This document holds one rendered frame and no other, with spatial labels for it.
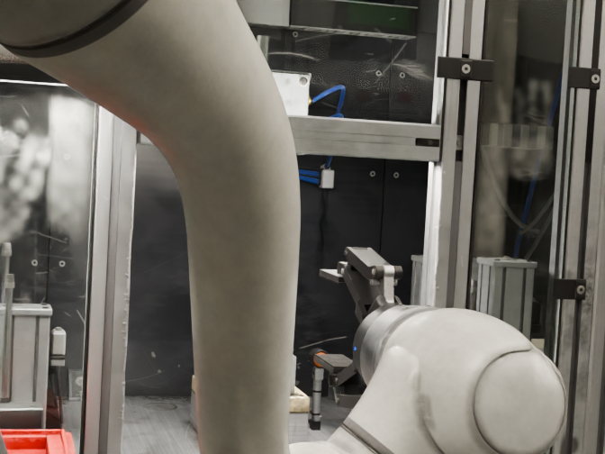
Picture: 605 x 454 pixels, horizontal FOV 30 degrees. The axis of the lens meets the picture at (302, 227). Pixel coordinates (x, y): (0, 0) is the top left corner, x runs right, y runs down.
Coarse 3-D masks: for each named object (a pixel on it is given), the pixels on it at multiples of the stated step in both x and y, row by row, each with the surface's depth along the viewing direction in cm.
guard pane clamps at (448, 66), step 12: (444, 60) 137; (456, 60) 137; (468, 60) 137; (480, 60) 138; (492, 60) 138; (444, 72) 137; (456, 72) 137; (468, 72) 137; (480, 72) 138; (492, 72) 138; (576, 72) 141; (588, 72) 142; (600, 72) 142; (576, 84) 141; (588, 84) 142; (564, 288) 143; (576, 288) 143
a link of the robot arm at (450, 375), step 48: (432, 336) 79; (480, 336) 76; (384, 384) 79; (432, 384) 75; (480, 384) 73; (528, 384) 73; (384, 432) 77; (432, 432) 75; (480, 432) 73; (528, 432) 73
